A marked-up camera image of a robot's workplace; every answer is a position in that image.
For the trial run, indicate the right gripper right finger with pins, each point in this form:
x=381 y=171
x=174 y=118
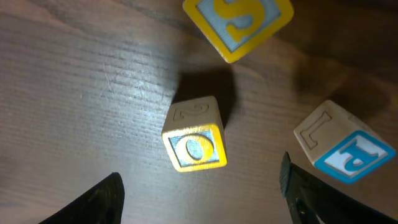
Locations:
x=310 y=200

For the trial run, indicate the yellow O block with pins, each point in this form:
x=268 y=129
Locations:
x=193 y=135

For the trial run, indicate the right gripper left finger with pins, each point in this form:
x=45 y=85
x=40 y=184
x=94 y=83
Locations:
x=102 y=204

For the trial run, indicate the yellow S block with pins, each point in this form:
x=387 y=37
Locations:
x=234 y=28

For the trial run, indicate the blue P block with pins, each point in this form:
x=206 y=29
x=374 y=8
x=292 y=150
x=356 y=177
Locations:
x=341 y=145

